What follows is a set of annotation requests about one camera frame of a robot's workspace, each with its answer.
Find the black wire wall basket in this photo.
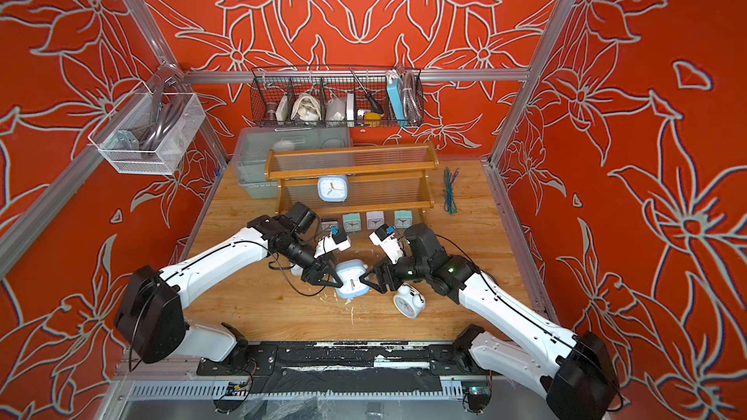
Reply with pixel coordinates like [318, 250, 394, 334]
[249, 65, 425, 128]

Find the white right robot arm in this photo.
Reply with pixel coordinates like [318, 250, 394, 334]
[360, 224, 622, 419]

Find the lilac square alarm clock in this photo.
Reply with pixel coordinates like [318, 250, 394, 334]
[366, 211, 385, 231]

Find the translucent grey storage bin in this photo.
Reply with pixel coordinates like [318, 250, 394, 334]
[231, 128, 352, 200]

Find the wooden two-tier shelf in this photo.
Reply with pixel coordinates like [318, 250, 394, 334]
[265, 142, 440, 222]

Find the mint green square clock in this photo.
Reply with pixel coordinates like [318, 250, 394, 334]
[342, 213, 363, 233]

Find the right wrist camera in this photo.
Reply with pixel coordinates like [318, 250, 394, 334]
[370, 224, 405, 264]

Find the blue box in basket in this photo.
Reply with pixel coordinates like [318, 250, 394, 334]
[385, 69, 407, 128]

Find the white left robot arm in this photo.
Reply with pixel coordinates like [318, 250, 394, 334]
[114, 202, 351, 373]

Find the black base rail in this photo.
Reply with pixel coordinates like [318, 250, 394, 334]
[196, 340, 502, 377]

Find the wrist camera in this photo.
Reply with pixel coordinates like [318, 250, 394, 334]
[370, 224, 405, 264]
[314, 227, 351, 258]

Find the blue rounded square clock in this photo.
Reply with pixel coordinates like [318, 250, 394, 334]
[317, 175, 348, 203]

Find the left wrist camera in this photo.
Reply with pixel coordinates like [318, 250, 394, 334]
[314, 227, 351, 258]

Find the green cable ties bundle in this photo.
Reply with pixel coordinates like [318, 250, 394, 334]
[443, 167, 459, 215]

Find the teal small square clock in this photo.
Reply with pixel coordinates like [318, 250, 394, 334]
[394, 210, 414, 229]

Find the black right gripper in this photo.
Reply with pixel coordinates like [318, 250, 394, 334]
[358, 253, 433, 296]

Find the clear small square clock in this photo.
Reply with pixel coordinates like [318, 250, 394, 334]
[320, 218, 338, 233]

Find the white wire wall basket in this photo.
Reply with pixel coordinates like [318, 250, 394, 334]
[89, 84, 205, 176]

